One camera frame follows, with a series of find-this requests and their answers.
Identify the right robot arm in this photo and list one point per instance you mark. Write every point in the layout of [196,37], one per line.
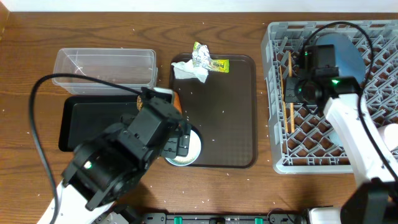
[374,167]

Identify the dark blue plate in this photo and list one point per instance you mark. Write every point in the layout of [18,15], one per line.
[347,57]

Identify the yellow green candy wrapper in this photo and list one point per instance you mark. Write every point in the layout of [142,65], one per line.
[219,65]

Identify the light blue rice bowl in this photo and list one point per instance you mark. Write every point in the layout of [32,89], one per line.
[194,151]

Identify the black waste tray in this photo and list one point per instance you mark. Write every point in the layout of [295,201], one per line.
[86,116]

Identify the clear plastic bin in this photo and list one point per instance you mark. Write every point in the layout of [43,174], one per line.
[132,68]

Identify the orange carrot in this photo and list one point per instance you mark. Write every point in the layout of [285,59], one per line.
[177,103]

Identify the crumpled aluminium foil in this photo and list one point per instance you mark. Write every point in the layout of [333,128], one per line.
[201,56]

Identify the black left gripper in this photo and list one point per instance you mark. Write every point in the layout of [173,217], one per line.
[179,142]

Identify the black rail at table edge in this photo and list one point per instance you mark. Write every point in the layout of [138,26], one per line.
[120,214]

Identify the dark brown serving tray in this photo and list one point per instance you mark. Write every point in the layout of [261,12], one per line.
[223,112]

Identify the light blue cup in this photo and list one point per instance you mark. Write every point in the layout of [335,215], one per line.
[334,138]

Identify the grey plastic dishwasher rack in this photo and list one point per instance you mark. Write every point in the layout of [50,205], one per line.
[308,150]

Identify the wooden chopstick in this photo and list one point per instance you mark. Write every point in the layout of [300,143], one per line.
[283,102]
[292,123]

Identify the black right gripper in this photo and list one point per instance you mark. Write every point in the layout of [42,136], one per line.
[290,90]

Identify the crumpled white napkin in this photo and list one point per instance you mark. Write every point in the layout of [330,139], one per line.
[186,70]

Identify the brown food scrap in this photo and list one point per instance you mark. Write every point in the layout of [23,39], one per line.
[139,103]

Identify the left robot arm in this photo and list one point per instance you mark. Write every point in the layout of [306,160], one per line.
[108,166]

